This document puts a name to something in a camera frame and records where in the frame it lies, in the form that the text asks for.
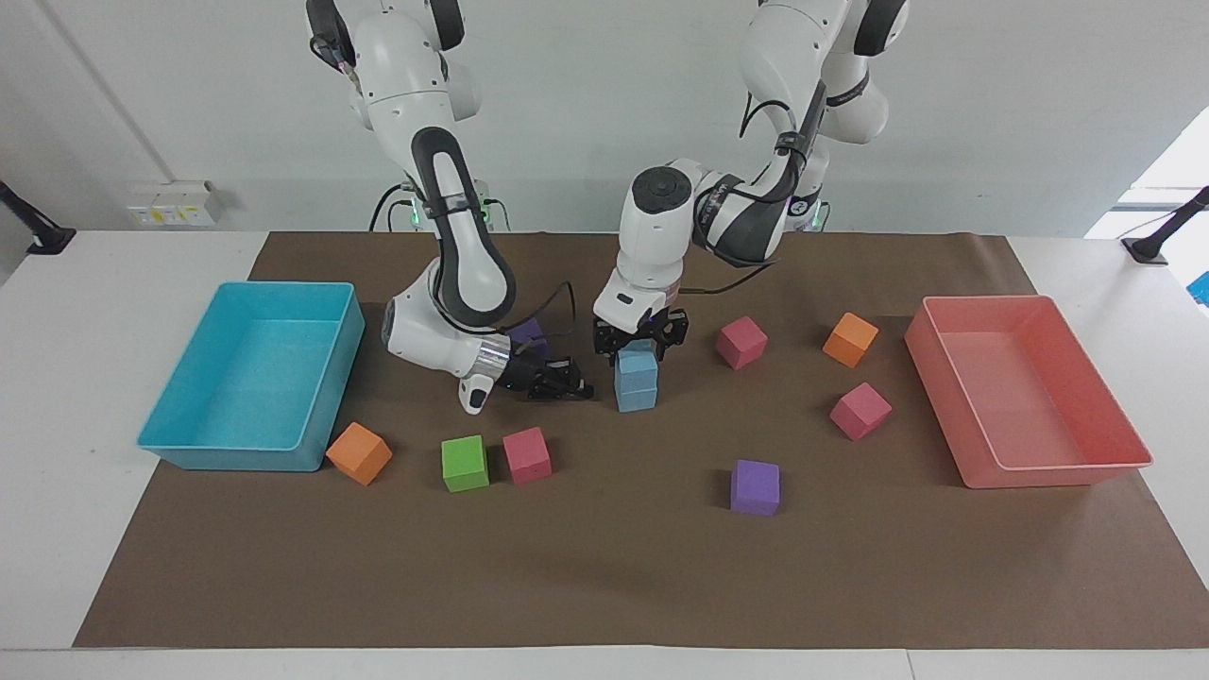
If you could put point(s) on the pink block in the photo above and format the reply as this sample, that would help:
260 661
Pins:
741 343
860 412
527 456

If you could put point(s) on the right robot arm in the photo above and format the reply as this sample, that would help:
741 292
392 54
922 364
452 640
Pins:
468 246

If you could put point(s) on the purple block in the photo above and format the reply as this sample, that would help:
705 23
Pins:
529 331
756 489

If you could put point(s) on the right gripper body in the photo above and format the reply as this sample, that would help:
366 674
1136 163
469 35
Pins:
527 368

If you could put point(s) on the pink plastic bin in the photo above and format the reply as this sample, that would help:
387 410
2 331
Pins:
1025 397

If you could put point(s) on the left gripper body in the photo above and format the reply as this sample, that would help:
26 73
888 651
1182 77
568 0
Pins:
647 330

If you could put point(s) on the black stand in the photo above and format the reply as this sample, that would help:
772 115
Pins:
42 234
1157 241

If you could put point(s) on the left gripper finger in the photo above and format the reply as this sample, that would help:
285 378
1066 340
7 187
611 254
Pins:
673 329
609 338

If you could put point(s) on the green block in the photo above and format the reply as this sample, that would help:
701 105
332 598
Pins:
465 464

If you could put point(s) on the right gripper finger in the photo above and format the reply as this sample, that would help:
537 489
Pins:
569 370
559 390

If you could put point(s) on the white wall socket box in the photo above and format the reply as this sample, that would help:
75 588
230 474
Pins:
175 204

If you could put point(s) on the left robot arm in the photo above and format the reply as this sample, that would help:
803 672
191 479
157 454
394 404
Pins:
652 227

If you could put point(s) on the blue plastic bin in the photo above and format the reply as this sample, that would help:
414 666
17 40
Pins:
246 387

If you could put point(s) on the orange block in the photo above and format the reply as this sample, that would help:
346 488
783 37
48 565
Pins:
359 454
850 340

